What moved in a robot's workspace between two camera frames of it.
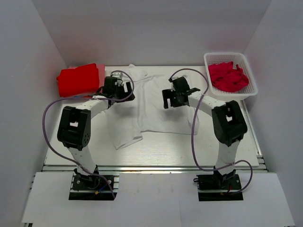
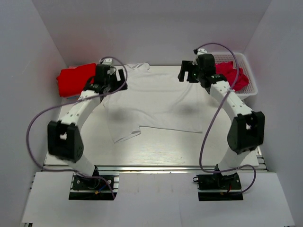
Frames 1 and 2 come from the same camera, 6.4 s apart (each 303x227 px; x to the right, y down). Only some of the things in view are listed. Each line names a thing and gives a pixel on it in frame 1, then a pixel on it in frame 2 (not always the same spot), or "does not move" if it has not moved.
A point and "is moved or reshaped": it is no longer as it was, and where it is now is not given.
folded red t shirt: [83, 80] does not move
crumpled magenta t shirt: [225, 79] does not move
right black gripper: [168, 94] → [188, 66]
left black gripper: [125, 94] → [114, 77]
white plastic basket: [237, 58] does not move
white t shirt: [147, 111] is moved or reshaped
